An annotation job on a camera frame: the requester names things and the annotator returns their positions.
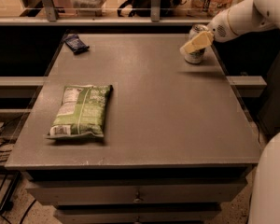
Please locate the lower grey drawer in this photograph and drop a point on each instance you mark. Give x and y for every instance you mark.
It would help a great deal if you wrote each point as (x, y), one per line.
(138, 214)

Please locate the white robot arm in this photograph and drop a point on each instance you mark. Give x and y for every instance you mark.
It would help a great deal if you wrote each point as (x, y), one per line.
(245, 17)

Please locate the black bag behind rail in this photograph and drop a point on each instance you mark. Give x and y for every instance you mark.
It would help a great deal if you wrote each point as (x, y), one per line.
(144, 8)

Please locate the grey drawer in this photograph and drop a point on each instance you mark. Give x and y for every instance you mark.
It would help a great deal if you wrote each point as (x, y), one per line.
(135, 191)
(138, 214)

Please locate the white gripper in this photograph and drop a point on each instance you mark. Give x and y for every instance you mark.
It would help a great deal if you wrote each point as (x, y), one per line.
(218, 28)

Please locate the clear plastic container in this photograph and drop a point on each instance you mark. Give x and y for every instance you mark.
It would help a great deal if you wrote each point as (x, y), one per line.
(91, 8)

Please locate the metal railing shelf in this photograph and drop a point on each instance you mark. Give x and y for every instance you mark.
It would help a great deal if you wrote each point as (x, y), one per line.
(62, 13)

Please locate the dark blue rxbar wrapper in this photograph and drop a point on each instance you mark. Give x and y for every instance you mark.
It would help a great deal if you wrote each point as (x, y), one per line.
(75, 44)

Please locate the upper grey drawer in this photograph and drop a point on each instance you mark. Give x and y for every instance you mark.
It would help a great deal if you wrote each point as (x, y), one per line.
(135, 191)

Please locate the green chip bag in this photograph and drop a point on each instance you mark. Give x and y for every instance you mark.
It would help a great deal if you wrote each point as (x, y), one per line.
(82, 113)

